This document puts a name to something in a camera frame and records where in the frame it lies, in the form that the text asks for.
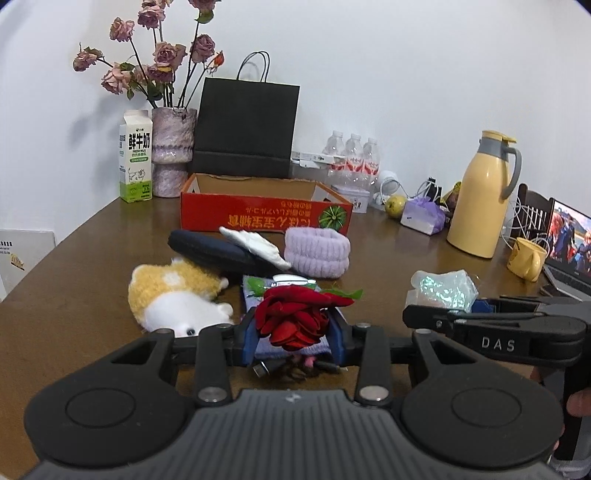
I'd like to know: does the black paper bag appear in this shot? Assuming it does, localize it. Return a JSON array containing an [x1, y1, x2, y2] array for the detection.
[[188, 50, 300, 179]]

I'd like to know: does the yellow thermos jug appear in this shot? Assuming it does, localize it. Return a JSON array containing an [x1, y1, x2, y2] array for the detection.
[[447, 130, 523, 259]]

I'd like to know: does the red fabric rose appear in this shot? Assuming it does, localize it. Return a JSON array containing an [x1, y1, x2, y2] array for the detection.
[[253, 285, 363, 351]]

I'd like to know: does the flat white red box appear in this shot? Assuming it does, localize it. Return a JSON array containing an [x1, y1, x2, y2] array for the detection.
[[290, 151, 346, 169]]

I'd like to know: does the left water bottle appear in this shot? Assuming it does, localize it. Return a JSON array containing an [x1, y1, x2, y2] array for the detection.
[[322, 130, 346, 185]]

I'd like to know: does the white green milk carton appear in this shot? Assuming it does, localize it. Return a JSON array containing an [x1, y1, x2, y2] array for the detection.
[[118, 110, 152, 203]]

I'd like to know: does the person's right hand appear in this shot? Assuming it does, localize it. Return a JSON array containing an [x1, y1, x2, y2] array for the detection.
[[567, 388, 591, 417]]

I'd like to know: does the white cloth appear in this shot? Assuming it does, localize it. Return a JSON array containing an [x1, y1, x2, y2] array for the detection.
[[218, 227, 291, 271]]

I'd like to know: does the laptop computer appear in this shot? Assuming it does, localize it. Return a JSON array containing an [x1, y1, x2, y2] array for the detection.
[[543, 198, 590, 301]]

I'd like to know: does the purple tissue pack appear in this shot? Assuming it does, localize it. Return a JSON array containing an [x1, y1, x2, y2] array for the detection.
[[400, 198, 446, 236]]

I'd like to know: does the green apple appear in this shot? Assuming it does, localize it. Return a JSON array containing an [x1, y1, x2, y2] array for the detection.
[[385, 195, 407, 220]]

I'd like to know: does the purple fluffy headband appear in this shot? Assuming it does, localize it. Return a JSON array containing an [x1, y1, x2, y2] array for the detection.
[[284, 227, 351, 279]]

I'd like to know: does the yellow mug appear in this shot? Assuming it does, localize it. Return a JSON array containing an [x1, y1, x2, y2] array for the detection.
[[507, 237, 547, 283]]

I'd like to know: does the dried pink rose bouquet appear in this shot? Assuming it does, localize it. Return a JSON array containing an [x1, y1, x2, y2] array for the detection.
[[72, 1, 224, 109]]

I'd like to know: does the white board on floor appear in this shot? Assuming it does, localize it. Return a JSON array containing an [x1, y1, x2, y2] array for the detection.
[[0, 229, 56, 300]]

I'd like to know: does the yellow white plush toy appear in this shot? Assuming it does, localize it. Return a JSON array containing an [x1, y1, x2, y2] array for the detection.
[[127, 257, 233, 338]]

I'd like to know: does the red cardboard box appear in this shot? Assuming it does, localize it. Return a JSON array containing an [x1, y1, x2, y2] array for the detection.
[[180, 174, 353, 234]]

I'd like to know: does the dark navy pouch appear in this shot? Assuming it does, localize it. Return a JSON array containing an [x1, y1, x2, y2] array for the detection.
[[167, 229, 280, 277]]

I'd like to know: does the white tin box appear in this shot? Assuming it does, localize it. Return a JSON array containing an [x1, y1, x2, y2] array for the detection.
[[332, 185, 370, 214]]

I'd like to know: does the purple textured vase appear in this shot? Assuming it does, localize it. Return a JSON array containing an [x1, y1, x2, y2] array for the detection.
[[152, 107, 197, 198]]

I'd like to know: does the right water bottle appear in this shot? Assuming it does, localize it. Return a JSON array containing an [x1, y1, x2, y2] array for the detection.
[[362, 138, 381, 189]]

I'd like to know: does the water bottle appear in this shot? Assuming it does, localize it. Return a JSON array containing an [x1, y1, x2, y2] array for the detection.
[[344, 134, 363, 185], [322, 130, 346, 185], [362, 138, 381, 189]]

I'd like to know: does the dark wooden chair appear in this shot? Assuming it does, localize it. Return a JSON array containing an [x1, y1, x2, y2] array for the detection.
[[510, 183, 551, 240]]

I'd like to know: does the white charger with cable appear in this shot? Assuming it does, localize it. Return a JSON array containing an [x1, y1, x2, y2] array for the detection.
[[370, 170, 442, 210]]

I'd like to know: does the middle water bottle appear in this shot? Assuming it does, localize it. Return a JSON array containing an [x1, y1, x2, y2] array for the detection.
[[344, 134, 363, 185]]

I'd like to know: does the iridescent plastic bag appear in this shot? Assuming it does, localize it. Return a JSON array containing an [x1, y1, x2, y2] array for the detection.
[[405, 270, 479, 312]]

